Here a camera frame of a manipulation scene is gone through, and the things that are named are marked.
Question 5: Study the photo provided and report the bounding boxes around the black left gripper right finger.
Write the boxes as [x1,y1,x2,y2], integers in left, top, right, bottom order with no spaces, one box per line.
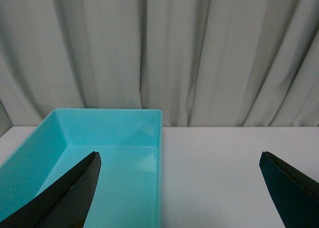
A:
[259,152,319,228]

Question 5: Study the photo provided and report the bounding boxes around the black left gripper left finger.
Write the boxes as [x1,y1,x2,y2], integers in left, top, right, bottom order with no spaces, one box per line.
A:
[0,151,101,228]

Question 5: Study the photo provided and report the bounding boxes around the turquoise plastic storage box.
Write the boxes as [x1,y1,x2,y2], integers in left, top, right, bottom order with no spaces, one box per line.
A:
[0,109,162,228]

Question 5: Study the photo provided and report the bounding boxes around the grey-white pleated curtain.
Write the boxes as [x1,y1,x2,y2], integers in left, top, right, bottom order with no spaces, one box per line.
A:
[0,0,319,133]

